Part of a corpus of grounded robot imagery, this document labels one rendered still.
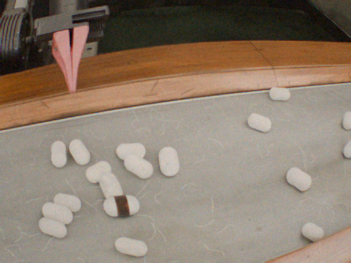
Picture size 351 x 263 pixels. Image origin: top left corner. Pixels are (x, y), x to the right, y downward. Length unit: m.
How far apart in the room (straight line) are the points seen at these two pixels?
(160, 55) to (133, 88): 0.09
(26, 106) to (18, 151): 0.07
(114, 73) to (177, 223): 0.25
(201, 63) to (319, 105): 0.20
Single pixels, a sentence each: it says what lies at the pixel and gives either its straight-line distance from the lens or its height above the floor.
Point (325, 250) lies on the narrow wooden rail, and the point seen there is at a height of 0.76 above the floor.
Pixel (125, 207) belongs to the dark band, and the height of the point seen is 0.76.
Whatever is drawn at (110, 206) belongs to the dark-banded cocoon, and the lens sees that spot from 0.49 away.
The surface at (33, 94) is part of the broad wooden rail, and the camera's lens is 0.65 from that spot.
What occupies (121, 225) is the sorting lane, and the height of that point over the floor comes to 0.74.
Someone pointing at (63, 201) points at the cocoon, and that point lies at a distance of 0.50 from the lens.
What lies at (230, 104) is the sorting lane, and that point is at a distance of 0.67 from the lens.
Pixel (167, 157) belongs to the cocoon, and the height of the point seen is 0.76.
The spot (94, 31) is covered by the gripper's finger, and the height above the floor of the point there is 0.85.
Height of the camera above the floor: 1.13
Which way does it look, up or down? 39 degrees down
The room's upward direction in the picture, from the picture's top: 5 degrees clockwise
